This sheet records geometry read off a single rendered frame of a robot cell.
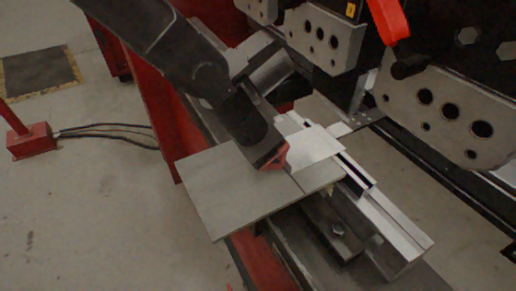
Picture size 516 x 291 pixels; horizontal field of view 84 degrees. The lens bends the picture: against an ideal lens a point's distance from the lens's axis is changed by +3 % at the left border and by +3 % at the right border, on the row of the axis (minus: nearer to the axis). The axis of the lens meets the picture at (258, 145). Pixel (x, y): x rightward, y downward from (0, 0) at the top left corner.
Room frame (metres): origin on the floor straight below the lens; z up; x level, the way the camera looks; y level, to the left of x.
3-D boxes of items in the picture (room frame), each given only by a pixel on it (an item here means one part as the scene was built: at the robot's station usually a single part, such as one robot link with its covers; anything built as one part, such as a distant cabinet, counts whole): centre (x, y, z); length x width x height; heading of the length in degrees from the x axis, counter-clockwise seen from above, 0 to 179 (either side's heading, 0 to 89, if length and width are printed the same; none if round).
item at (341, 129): (0.48, -0.26, 1.01); 0.26 x 0.12 x 0.05; 120
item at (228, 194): (0.33, 0.00, 1.00); 0.26 x 0.18 x 0.01; 120
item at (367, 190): (0.37, -0.15, 0.98); 0.20 x 0.03 x 0.03; 30
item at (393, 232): (0.35, -0.16, 0.92); 0.39 x 0.06 x 0.10; 30
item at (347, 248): (0.34, -0.10, 0.89); 0.30 x 0.05 x 0.03; 30
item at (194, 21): (0.88, 0.14, 0.92); 0.50 x 0.06 x 0.10; 30
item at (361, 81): (0.40, -0.13, 1.13); 0.10 x 0.02 x 0.10; 30
